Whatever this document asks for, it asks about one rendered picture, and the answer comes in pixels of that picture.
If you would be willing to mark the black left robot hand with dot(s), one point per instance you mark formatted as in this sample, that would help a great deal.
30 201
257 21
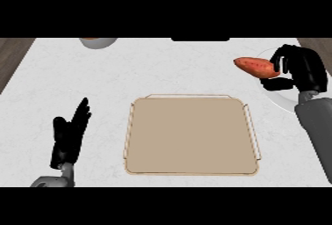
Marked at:
69 135

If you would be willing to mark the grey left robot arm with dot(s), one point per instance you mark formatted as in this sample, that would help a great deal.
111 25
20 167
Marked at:
58 177

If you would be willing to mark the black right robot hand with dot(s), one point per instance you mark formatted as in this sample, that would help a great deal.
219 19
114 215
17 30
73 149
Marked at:
308 70

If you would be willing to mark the white round plate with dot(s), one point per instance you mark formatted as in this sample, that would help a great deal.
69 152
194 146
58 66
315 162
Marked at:
284 96

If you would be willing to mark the grey round bowl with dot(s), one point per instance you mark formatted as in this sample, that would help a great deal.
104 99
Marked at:
98 42

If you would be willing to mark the beige square tray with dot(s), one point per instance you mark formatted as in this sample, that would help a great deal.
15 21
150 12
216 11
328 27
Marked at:
193 135

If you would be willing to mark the orange sweet potato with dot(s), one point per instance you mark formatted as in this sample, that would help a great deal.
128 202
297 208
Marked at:
256 66

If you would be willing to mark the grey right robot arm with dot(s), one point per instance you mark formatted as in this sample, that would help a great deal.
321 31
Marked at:
316 129

